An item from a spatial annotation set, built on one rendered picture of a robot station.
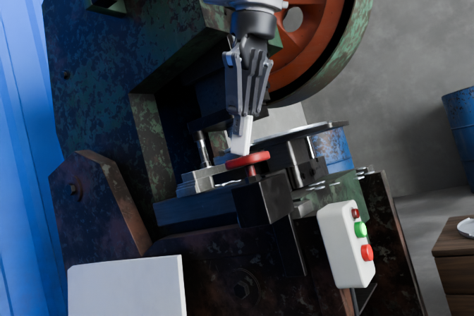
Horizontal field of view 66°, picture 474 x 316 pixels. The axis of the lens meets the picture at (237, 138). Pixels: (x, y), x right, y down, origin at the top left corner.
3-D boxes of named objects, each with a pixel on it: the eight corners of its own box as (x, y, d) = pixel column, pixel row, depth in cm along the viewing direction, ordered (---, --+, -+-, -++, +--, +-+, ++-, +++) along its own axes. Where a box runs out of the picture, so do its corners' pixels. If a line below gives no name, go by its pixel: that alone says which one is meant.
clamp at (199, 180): (238, 180, 95) (228, 141, 95) (196, 193, 81) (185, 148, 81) (220, 184, 98) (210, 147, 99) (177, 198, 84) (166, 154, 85)
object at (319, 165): (329, 173, 113) (324, 154, 114) (255, 209, 76) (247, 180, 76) (250, 191, 130) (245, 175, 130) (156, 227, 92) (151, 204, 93)
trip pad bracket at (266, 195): (313, 273, 66) (283, 166, 67) (290, 296, 58) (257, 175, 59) (284, 274, 69) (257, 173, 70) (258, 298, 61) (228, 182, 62)
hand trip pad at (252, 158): (283, 191, 64) (271, 148, 64) (266, 198, 59) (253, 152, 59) (250, 198, 67) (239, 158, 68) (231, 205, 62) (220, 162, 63)
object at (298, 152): (364, 169, 92) (348, 118, 93) (347, 178, 81) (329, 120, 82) (278, 187, 106) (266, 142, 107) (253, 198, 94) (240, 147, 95)
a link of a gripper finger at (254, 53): (259, 49, 60) (254, 48, 59) (250, 117, 62) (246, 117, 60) (239, 48, 62) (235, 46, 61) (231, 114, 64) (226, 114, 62)
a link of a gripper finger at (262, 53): (242, 49, 63) (246, 49, 64) (236, 113, 65) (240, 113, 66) (262, 50, 61) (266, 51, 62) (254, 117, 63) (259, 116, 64)
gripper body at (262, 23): (261, 7, 55) (254, 70, 56) (286, 17, 62) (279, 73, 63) (221, 7, 59) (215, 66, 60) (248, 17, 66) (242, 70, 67)
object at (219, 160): (271, 159, 107) (266, 144, 107) (243, 166, 95) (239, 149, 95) (246, 166, 112) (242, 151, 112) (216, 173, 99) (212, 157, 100)
